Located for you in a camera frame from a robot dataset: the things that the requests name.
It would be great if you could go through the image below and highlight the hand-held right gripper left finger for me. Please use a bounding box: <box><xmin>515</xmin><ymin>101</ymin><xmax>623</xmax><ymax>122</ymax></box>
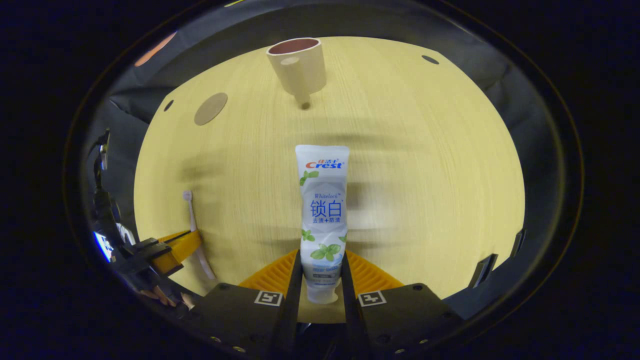
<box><xmin>187</xmin><ymin>249</ymin><xmax>304</xmax><ymax>360</ymax></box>

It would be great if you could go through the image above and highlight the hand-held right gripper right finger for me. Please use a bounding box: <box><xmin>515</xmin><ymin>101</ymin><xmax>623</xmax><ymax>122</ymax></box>
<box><xmin>341</xmin><ymin>249</ymin><xmax>466</xmax><ymax>360</ymax></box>

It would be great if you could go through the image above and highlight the pink toothbrush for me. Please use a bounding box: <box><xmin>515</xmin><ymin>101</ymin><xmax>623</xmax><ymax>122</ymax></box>
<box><xmin>182</xmin><ymin>190</ymin><xmax>217</xmax><ymax>281</ymax></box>

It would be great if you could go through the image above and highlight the white toothpaste tube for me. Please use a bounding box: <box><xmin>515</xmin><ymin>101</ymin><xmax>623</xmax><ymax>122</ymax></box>
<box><xmin>295</xmin><ymin>144</ymin><xmax>350</xmax><ymax>305</ymax></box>

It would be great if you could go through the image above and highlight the brown round coaster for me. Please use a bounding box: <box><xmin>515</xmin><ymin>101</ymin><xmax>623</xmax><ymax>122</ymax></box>
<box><xmin>193</xmin><ymin>92</ymin><xmax>229</xmax><ymax>126</ymax></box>

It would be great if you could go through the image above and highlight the beige cup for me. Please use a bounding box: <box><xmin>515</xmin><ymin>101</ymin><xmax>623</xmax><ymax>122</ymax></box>
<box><xmin>265</xmin><ymin>37</ymin><xmax>327</xmax><ymax>107</ymax></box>

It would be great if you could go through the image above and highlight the wooden desktop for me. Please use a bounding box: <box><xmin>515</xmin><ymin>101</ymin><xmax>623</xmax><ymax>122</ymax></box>
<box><xmin>133</xmin><ymin>36</ymin><xmax>526</xmax><ymax>325</ymax></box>

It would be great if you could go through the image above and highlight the dark rectangular bracket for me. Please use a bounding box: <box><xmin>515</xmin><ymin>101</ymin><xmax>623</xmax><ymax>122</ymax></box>
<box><xmin>510</xmin><ymin>229</ymin><xmax>527</xmax><ymax>258</ymax></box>

